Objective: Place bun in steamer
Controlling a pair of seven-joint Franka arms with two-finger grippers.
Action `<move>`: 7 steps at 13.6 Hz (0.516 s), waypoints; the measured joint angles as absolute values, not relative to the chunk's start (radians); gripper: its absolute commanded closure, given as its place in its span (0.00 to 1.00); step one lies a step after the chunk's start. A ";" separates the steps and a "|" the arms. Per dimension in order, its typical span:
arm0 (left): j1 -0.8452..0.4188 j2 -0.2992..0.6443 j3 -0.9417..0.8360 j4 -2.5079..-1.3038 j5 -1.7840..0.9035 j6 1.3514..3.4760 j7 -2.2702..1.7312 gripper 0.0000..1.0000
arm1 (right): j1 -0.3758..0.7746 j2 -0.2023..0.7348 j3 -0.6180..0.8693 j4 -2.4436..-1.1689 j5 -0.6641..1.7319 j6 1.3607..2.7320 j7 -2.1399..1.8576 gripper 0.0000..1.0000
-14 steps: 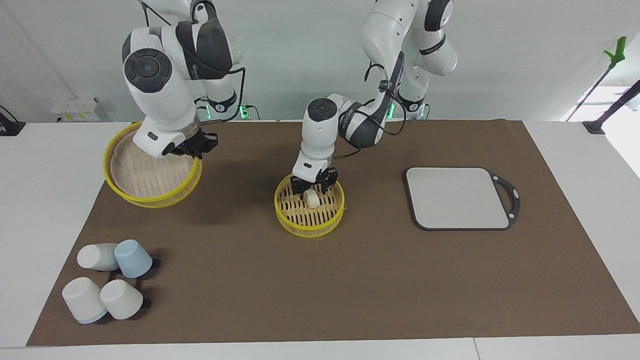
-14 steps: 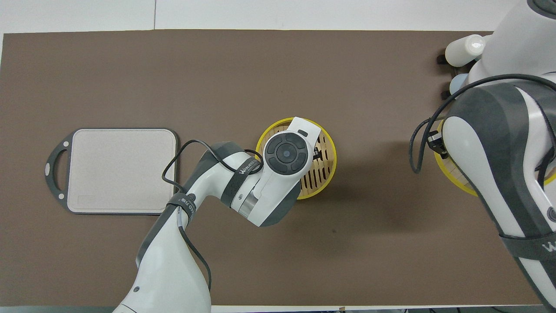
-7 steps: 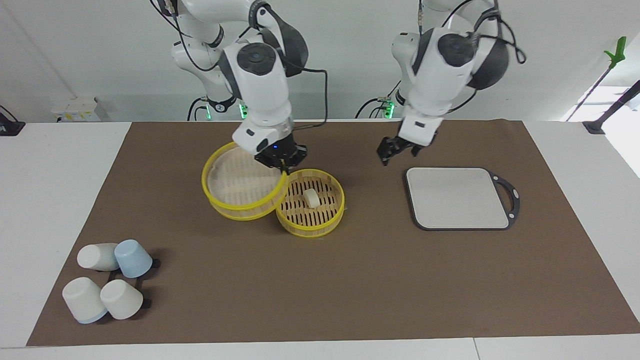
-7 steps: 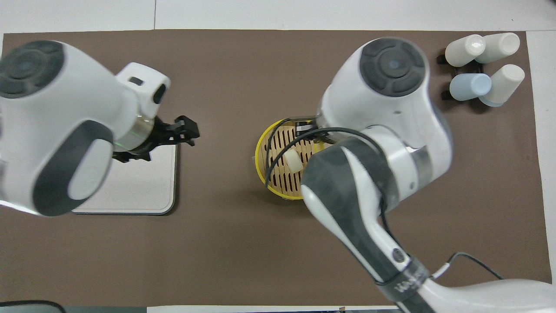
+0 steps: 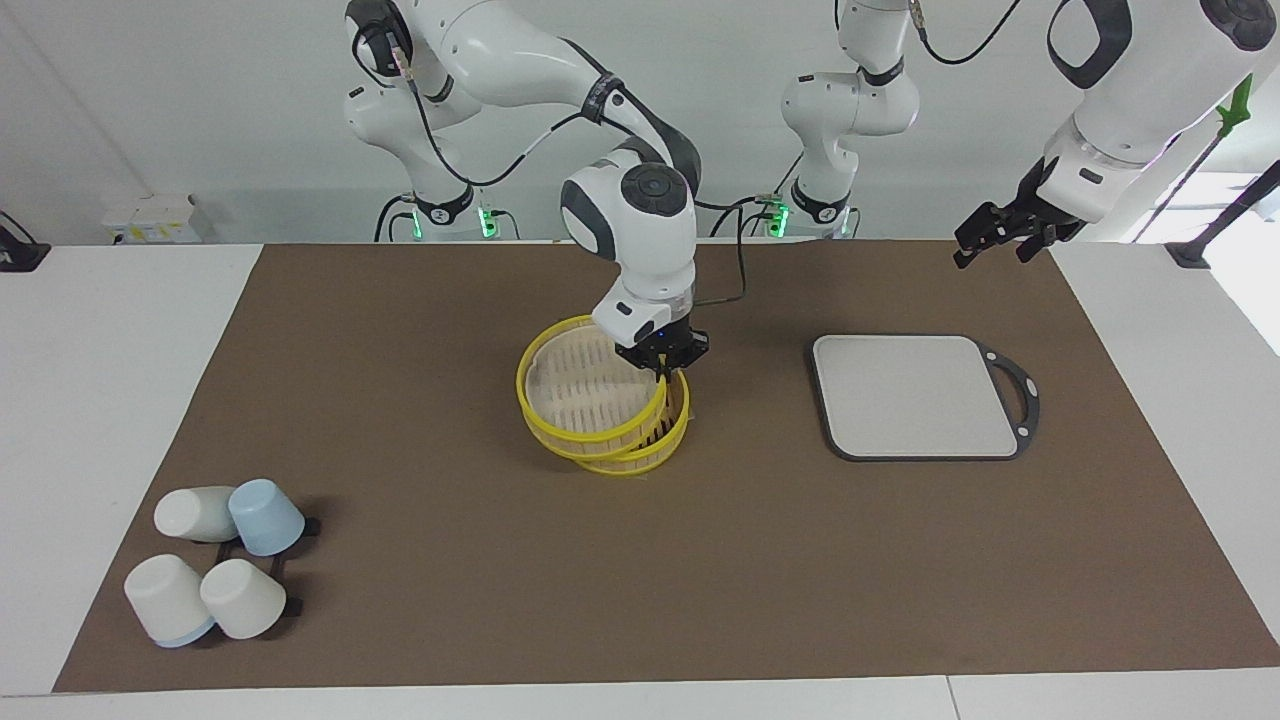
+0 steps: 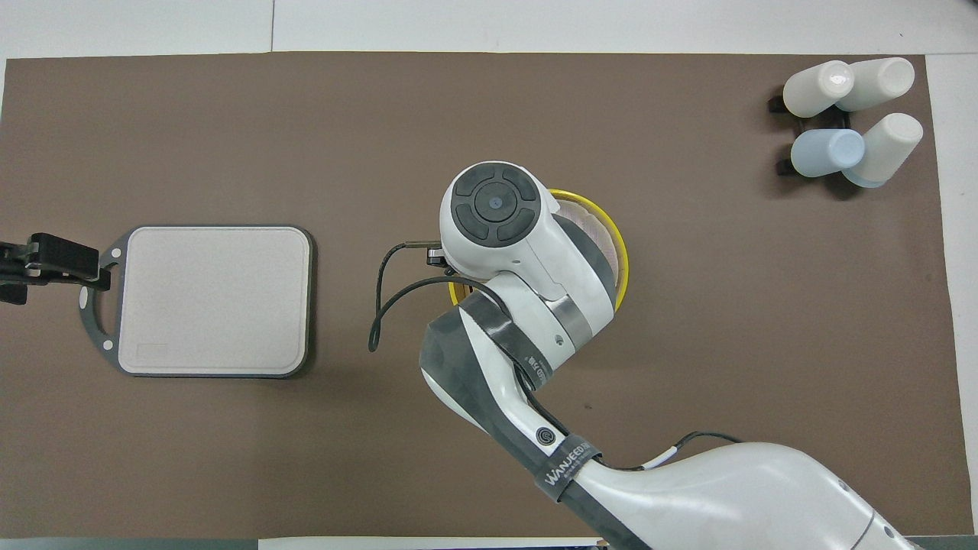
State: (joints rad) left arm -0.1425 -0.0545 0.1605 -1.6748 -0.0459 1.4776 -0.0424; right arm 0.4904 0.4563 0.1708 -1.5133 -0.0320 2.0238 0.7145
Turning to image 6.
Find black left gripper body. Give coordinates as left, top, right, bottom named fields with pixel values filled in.
left=29, top=233, right=101, bottom=285

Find white steamer liner cloth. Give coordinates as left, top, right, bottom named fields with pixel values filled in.
left=558, top=197, right=620, bottom=264

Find yellow round steamer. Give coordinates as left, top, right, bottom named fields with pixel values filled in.
left=447, top=189, right=632, bottom=315

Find grey white cutting board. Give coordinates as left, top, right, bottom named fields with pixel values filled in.
left=79, top=224, right=315, bottom=379

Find brown table mat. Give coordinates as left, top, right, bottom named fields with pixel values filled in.
left=0, top=51, right=975, bottom=540

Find black cup rack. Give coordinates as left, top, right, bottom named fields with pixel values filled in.
left=768, top=86, right=864, bottom=178

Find white plastic cup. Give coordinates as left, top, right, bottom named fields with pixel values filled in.
left=782, top=60, right=856, bottom=119
left=836, top=57, right=916, bottom=113

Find light blue plastic cup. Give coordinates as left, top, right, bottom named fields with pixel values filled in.
left=790, top=128, right=866, bottom=179

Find white cup with blue rim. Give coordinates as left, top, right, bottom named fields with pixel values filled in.
left=842, top=112, right=925, bottom=189

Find black left wrist bracket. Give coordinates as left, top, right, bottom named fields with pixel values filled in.
left=0, top=241, right=39, bottom=306

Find black velcro cable strap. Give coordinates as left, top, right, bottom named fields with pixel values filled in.
left=457, top=293, right=556, bottom=392
left=533, top=434, right=604, bottom=506

